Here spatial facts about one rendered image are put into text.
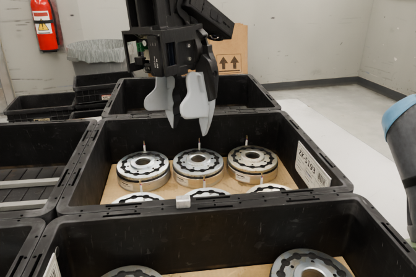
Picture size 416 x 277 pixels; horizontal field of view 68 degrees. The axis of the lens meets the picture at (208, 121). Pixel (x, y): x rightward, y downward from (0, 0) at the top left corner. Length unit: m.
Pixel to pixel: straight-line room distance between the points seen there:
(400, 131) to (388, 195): 0.33
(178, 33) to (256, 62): 3.29
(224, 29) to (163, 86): 0.12
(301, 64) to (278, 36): 0.48
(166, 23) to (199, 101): 0.10
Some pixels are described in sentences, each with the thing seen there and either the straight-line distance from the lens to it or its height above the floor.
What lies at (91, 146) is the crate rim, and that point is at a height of 0.93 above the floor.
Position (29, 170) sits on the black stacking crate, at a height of 0.83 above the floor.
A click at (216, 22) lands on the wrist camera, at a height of 1.14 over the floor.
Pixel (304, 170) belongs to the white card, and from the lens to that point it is 0.59.
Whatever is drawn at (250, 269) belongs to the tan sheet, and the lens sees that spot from 0.47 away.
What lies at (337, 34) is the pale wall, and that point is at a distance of 4.09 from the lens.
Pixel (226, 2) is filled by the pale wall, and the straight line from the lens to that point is 3.42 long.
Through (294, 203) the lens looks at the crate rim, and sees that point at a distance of 0.42.
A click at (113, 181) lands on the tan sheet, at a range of 0.65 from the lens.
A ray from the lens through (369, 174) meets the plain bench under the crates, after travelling 0.99.
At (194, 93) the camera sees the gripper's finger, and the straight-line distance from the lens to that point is 0.40.
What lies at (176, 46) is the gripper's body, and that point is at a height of 1.12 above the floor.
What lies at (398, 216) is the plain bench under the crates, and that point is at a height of 0.70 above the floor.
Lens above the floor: 1.19
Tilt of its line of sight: 24 degrees down
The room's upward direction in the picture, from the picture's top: straight up
